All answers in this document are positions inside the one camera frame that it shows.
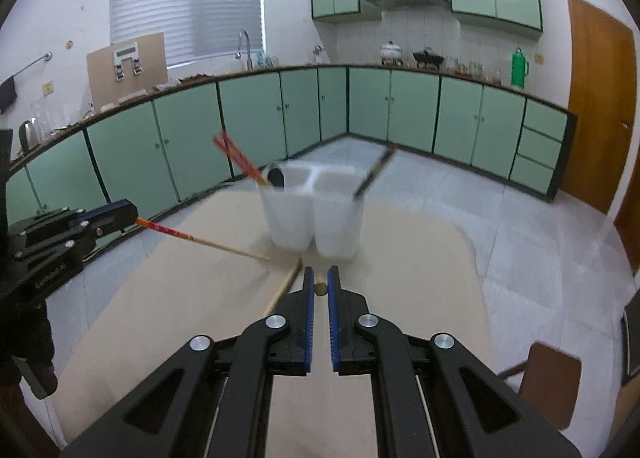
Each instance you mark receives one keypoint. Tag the white plastic utensil holder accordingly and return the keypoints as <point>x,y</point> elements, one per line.
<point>292,223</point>

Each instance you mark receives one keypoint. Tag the black plastic spoon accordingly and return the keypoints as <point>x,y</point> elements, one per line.
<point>276,177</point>

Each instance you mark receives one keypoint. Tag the white window blind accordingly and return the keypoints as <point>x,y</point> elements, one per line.
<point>185,2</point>

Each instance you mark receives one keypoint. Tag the clear glass pitcher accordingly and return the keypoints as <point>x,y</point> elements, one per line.
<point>42,117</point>

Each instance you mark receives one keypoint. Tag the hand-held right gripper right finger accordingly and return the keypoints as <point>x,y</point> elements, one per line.
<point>334,318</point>

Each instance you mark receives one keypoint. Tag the person's left forearm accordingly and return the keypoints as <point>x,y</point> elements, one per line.
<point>27,338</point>

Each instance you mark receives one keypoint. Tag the dark framed panel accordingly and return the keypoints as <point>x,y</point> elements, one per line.
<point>631,348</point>

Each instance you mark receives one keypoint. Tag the wooden board with clamps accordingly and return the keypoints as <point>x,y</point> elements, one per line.
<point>102,82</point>

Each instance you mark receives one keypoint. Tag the glass jar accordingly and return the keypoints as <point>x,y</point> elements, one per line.
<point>452,66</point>
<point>496,73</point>
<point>475,69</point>

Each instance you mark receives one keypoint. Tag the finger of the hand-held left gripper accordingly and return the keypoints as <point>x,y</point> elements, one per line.
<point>75,243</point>
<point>112,211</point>

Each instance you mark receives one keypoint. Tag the brown wooden chair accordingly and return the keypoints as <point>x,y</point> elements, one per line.
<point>550,378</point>

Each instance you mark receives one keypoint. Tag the chrome sink faucet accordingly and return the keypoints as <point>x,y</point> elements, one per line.
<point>245,45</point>

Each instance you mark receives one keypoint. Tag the dark hanging towel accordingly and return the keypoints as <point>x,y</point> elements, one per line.
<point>7,95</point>

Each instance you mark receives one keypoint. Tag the red-banded wooden chopstick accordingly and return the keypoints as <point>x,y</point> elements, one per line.
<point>287,288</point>

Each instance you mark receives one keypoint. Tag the steel electric kettle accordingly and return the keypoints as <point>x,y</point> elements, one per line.
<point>29,135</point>

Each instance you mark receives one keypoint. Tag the wooden door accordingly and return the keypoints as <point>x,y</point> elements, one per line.
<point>629,233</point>
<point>600,102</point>

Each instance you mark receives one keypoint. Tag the chrome wall tap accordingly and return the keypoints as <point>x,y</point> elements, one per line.
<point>318,52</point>

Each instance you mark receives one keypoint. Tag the metal towel rail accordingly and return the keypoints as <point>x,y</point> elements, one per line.
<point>30,65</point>

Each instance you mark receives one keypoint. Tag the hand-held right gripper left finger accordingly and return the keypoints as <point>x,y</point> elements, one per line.
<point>310,318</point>

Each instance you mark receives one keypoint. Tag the black wok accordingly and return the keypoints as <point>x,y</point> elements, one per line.
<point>428,57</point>

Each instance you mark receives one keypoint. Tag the white cooking pot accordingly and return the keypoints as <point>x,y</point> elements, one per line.
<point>391,52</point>

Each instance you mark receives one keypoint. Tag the green thermos flask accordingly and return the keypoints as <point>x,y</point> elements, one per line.
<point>519,70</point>

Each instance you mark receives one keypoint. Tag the yellow wall socket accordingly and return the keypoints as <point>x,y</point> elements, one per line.
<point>48,88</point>

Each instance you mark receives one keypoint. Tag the green base cabinets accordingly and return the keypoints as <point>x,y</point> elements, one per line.
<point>190,137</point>

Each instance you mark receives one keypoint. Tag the clear bottle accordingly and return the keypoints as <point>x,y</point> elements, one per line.
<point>265,60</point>

